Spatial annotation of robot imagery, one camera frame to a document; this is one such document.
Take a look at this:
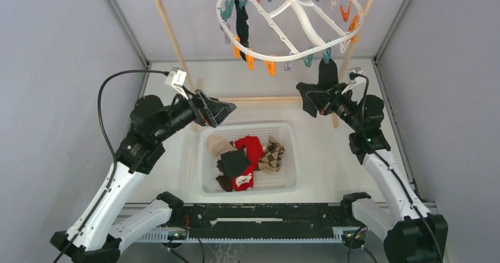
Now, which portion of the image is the brown striped sock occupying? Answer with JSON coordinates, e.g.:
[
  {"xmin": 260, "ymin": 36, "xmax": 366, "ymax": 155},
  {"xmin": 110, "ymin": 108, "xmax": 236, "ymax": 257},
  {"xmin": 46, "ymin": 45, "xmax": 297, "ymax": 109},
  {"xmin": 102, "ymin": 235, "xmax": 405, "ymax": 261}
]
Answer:
[{"xmin": 216, "ymin": 175, "xmax": 233, "ymax": 192}]

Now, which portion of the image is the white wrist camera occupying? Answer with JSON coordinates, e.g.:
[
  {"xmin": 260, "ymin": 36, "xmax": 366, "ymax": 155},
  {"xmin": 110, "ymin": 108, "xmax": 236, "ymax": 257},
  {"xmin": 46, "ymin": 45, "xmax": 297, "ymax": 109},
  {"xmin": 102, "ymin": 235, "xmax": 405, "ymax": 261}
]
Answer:
[
  {"xmin": 165, "ymin": 67, "xmax": 189, "ymax": 100},
  {"xmin": 341, "ymin": 67, "xmax": 367, "ymax": 94}
]

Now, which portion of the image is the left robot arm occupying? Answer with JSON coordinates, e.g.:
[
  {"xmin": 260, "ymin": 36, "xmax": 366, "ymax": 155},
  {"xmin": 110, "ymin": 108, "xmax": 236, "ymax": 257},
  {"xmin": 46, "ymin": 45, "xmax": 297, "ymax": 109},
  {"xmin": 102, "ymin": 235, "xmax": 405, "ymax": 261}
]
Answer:
[{"xmin": 50, "ymin": 90, "xmax": 236, "ymax": 262}]

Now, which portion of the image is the santa pattern dark sock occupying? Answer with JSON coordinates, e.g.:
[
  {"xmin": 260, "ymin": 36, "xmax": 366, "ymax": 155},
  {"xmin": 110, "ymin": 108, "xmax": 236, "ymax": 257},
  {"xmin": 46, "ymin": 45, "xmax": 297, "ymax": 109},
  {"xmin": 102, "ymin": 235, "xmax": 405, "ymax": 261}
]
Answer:
[{"xmin": 234, "ymin": 0, "xmax": 249, "ymax": 48}]

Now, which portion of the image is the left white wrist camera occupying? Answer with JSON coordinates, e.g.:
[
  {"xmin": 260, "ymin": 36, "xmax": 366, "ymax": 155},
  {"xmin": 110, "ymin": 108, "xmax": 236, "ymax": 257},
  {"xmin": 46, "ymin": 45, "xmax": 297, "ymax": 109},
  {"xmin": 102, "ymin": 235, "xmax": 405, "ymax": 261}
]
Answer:
[{"xmin": 165, "ymin": 67, "xmax": 189, "ymax": 100}]

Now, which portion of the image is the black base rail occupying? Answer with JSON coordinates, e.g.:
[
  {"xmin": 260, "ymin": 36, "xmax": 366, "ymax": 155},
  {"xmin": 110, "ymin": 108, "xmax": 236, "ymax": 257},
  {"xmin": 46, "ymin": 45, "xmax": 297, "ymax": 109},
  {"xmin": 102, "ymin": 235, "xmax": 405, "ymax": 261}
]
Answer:
[{"xmin": 163, "ymin": 203, "xmax": 362, "ymax": 240}]

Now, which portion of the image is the red sock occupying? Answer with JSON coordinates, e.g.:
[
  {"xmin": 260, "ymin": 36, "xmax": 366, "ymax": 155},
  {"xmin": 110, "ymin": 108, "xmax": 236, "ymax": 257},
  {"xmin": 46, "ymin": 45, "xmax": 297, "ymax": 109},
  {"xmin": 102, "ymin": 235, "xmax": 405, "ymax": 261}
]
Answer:
[
  {"xmin": 232, "ymin": 164, "xmax": 255, "ymax": 191},
  {"xmin": 233, "ymin": 136, "xmax": 264, "ymax": 167}
]

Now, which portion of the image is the wooden drying rack frame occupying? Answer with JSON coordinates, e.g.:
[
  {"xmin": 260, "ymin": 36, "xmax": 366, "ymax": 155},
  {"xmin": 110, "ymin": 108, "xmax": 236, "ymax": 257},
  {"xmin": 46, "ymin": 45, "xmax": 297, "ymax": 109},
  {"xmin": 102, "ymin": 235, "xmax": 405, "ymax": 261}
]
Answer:
[{"xmin": 146, "ymin": 0, "xmax": 382, "ymax": 132}]

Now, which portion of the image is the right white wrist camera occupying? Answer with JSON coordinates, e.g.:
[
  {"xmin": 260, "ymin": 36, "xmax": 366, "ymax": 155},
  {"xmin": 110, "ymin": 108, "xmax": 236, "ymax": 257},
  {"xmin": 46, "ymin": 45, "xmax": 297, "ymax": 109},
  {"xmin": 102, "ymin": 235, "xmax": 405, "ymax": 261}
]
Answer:
[{"xmin": 341, "ymin": 67, "xmax": 367, "ymax": 94}]

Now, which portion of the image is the black sock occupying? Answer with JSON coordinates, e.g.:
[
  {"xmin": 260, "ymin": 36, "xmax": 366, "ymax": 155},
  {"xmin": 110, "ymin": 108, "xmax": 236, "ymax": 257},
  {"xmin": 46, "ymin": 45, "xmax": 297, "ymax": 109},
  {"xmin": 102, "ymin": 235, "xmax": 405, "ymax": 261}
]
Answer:
[
  {"xmin": 295, "ymin": 58, "xmax": 338, "ymax": 118},
  {"xmin": 216, "ymin": 150, "xmax": 251, "ymax": 179}
]

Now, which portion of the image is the white cable duct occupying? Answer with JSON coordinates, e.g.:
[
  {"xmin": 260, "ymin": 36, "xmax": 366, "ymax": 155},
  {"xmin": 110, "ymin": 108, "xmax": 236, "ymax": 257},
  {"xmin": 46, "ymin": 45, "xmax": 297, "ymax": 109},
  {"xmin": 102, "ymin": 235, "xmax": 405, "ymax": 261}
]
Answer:
[{"xmin": 100, "ymin": 229, "xmax": 344, "ymax": 243}]

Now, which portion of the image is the white plastic laundry basket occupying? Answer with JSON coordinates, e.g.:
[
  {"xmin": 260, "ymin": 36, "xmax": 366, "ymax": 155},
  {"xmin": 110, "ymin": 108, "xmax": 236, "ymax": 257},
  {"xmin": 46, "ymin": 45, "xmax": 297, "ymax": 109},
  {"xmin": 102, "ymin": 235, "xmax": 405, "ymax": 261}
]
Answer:
[{"xmin": 198, "ymin": 122, "xmax": 300, "ymax": 197}]

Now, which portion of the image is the white oval clip hanger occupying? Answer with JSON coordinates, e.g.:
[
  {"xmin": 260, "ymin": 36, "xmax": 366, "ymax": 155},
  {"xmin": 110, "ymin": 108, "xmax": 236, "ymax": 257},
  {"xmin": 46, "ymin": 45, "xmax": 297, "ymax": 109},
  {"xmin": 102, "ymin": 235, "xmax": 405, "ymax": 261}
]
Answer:
[{"xmin": 216, "ymin": 0, "xmax": 366, "ymax": 75}]

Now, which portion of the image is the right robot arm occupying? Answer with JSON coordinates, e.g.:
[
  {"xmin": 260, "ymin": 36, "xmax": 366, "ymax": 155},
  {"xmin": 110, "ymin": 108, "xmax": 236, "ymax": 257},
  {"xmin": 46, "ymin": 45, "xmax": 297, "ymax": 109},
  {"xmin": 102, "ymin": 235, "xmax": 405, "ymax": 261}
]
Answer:
[{"xmin": 296, "ymin": 83, "xmax": 448, "ymax": 262}]

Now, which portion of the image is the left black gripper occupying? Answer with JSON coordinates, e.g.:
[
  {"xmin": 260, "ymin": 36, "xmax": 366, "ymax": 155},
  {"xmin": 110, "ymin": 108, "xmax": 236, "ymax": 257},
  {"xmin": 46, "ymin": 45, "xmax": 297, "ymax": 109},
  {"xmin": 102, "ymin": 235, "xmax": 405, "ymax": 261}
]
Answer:
[{"xmin": 153, "ymin": 86, "xmax": 236, "ymax": 143}]

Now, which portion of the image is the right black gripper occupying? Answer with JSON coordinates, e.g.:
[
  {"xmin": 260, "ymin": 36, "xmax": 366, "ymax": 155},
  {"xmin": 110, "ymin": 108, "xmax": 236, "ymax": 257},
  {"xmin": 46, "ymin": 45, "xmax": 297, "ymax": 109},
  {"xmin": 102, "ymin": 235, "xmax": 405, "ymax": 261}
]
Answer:
[{"xmin": 306, "ymin": 83, "xmax": 362, "ymax": 133}]

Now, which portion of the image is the beige sock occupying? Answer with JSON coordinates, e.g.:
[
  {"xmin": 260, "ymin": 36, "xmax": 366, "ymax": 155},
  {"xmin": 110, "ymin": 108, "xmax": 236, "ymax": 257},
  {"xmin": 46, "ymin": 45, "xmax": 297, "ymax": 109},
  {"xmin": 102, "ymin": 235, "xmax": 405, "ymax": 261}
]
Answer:
[{"xmin": 206, "ymin": 134, "xmax": 236, "ymax": 160}]

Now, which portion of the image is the argyle brown sock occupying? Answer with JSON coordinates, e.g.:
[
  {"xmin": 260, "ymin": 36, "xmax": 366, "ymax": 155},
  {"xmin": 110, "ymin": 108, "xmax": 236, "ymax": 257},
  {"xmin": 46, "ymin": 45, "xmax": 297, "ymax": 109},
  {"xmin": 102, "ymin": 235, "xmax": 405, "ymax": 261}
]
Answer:
[{"xmin": 258, "ymin": 136, "xmax": 285, "ymax": 174}]

